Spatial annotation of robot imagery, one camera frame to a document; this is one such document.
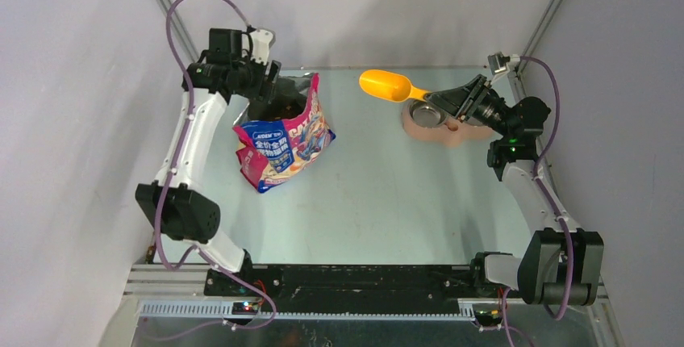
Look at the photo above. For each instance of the electronics board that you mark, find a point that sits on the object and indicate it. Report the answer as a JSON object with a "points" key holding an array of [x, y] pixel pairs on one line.
{"points": [[245, 308], [488, 320]]}

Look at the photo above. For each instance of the colourful pet food bag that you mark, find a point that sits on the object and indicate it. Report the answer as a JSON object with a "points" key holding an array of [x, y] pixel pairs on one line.
{"points": [[272, 152]]}

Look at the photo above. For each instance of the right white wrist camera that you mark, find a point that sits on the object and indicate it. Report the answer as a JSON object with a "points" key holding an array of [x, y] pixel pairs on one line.
{"points": [[501, 65]]}

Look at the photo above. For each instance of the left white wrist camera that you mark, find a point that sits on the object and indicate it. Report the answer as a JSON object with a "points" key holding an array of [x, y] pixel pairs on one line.
{"points": [[260, 42]]}

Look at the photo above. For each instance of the pink double bowl stand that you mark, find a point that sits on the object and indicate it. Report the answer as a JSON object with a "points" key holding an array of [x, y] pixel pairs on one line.
{"points": [[451, 134]]}

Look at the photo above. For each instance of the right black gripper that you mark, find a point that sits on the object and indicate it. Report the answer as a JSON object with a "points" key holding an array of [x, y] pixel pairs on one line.
{"points": [[470, 97]]}

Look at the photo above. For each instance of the right electronics board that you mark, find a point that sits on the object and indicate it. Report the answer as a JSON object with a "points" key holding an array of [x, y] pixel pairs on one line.
{"points": [[488, 320]]}

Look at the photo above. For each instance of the yellow plastic scoop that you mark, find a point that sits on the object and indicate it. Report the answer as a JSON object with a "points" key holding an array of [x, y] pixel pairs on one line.
{"points": [[389, 86]]}

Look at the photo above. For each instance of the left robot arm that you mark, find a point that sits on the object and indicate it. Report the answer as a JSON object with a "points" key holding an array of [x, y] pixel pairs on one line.
{"points": [[173, 201]]}

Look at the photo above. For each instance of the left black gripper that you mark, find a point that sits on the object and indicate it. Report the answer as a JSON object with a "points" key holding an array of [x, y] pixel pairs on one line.
{"points": [[260, 68]]}

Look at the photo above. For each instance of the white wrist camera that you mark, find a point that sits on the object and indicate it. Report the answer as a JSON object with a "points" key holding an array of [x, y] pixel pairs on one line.
{"points": [[501, 65], [260, 42]]}

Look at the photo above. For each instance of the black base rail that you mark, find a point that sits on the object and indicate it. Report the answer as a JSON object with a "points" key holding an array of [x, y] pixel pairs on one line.
{"points": [[384, 290]]}

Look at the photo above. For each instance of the brown pet food kibble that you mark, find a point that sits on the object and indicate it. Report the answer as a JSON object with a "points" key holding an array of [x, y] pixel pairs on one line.
{"points": [[290, 100]]}

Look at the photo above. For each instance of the left electronics board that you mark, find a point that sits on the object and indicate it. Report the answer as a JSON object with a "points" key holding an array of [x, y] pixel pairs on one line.
{"points": [[245, 308]]}

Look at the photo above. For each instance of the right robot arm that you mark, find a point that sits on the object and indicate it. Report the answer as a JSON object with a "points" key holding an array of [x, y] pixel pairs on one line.
{"points": [[562, 262]]}

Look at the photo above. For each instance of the left steel bowl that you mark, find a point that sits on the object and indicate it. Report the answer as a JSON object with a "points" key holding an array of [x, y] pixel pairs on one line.
{"points": [[424, 115]]}

